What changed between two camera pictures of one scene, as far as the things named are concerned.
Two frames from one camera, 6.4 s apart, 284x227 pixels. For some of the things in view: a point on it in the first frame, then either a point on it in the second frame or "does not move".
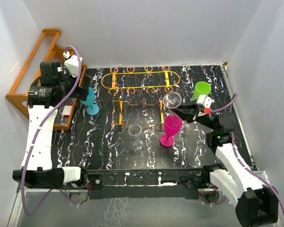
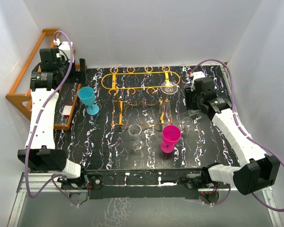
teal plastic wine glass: x=93 y=109 does not move
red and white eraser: x=66 y=109 does not move
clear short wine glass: x=135 y=131 does not move
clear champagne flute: x=172 y=100 -> x=168 y=88
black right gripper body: x=206 y=120 -> x=193 y=100
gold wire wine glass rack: x=138 y=98 does not move
